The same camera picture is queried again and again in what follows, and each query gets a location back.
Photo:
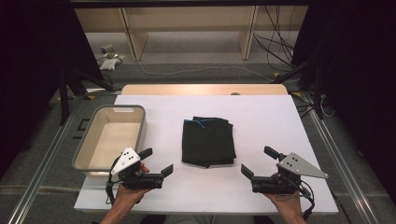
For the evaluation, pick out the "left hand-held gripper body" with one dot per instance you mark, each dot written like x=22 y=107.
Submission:
x=126 y=160

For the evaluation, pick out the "black floor socket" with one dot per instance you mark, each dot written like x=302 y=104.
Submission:
x=83 y=124

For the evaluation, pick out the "black cloth blue trim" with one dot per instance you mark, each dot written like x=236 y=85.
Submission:
x=208 y=141

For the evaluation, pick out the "black metal stand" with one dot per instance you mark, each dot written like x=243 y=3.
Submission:
x=63 y=93
x=317 y=90

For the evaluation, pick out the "small grey box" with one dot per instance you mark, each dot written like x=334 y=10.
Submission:
x=106 y=48

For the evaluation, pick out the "white crumpled cloth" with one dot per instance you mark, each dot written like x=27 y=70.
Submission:
x=109 y=63

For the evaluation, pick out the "grey plastic basket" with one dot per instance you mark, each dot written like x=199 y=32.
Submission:
x=109 y=140

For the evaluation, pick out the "aluminium rail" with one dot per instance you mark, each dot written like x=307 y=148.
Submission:
x=43 y=168
x=342 y=161

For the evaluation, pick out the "person's left hand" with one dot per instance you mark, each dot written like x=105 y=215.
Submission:
x=127 y=195

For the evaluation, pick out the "person's grey trousers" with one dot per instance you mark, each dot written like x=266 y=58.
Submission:
x=208 y=219

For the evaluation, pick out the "light wooden shelf unit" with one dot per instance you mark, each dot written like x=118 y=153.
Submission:
x=186 y=18

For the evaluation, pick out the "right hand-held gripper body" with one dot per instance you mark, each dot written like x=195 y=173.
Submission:
x=295 y=166

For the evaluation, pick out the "person's right hand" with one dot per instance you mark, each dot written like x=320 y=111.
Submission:
x=288 y=203

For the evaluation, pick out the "black curtain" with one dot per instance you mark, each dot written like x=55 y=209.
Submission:
x=34 y=62
x=358 y=77

